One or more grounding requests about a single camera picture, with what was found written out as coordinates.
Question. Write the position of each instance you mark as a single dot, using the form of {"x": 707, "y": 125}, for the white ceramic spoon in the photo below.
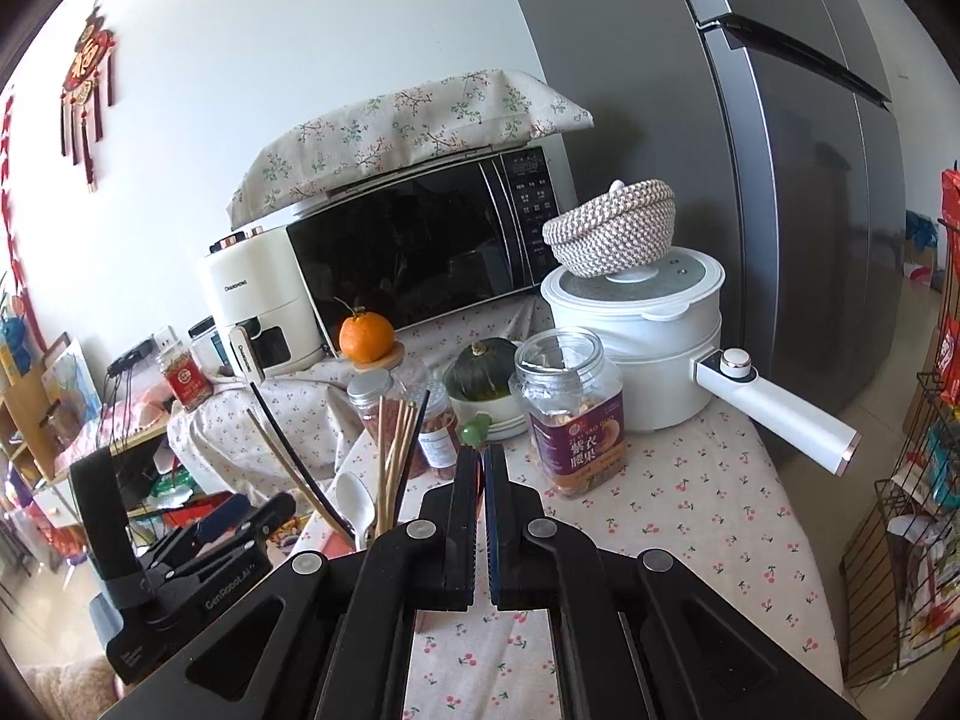
{"x": 356, "y": 502}

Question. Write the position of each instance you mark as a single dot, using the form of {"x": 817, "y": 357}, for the red label nut jar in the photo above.
{"x": 187, "y": 386}

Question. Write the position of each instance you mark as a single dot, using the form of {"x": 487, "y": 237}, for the pink cloth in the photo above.
{"x": 142, "y": 416}

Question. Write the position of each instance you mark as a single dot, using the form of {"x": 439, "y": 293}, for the red hanging garland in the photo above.
{"x": 11, "y": 240}

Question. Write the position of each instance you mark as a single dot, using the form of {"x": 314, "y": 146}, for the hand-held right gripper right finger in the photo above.
{"x": 491, "y": 532}

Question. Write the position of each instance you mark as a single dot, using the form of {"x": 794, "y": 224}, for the grey refrigerator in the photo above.
{"x": 675, "y": 90}

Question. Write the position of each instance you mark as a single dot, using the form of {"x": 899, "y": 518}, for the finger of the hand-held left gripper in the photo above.
{"x": 247, "y": 514}
{"x": 202, "y": 551}

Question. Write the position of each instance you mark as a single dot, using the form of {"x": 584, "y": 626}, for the glass jar with wooden lid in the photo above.
{"x": 386, "y": 356}

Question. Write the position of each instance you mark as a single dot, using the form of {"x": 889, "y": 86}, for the cream air fryer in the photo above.
{"x": 247, "y": 285}

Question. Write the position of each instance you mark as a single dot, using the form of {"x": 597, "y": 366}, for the black power strip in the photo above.
{"x": 129, "y": 360}

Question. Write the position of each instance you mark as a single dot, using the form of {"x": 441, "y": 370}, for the red wall knot decoration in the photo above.
{"x": 86, "y": 82}

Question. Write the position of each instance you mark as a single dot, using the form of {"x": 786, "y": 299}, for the small nut jar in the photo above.
{"x": 435, "y": 450}

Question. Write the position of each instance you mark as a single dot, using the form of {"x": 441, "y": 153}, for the green kabocha squash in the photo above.
{"x": 480, "y": 371}

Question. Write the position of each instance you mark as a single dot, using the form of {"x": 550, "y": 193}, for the open glass cashew jar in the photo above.
{"x": 577, "y": 450}

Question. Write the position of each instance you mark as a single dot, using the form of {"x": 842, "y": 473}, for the black chopstick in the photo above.
{"x": 414, "y": 442}
{"x": 296, "y": 457}

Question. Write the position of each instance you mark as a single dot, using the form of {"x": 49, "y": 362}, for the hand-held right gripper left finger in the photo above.
{"x": 466, "y": 540}

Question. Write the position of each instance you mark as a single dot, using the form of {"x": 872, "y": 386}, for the wooden shelf unit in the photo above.
{"x": 45, "y": 420}

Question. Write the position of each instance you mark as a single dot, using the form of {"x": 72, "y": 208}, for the wooden chopstick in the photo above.
{"x": 397, "y": 465}
{"x": 379, "y": 465}
{"x": 391, "y": 465}
{"x": 385, "y": 465}
{"x": 289, "y": 465}
{"x": 404, "y": 465}

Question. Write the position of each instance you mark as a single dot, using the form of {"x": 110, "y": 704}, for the cherry print tablecloth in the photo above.
{"x": 712, "y": 540}

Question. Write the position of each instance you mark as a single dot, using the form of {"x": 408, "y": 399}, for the white ceramic bowl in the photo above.
{"x": 504, "y": 414}

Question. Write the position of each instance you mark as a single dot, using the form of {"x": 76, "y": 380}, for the floral cloth cover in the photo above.
{"x": 390, "y": 127}

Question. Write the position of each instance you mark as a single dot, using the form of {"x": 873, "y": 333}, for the white electric cooking pot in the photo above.
{"x": 660, "y": 345}

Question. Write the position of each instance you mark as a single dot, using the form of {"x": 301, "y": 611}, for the red snack bags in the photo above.
{"x": 951, "y": 199}

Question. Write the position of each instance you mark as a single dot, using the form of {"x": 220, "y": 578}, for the small green ornament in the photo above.
{"x": 480, "y": 431}

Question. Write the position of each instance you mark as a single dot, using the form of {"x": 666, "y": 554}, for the white wall socket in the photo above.
{"x": 165, "y": 337}

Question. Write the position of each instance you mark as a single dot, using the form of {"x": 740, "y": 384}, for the red berry jar silver lid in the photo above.
{"x": 367, "y": 390}

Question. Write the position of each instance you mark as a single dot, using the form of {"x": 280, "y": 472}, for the orange mandarin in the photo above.
{"x": 366, "y": 337}

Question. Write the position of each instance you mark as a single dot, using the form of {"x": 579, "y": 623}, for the clear container black lid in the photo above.
{"x": 201, "y": 349}

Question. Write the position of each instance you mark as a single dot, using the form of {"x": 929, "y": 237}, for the black microwave oven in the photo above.
{"x": 405, "y": 255}

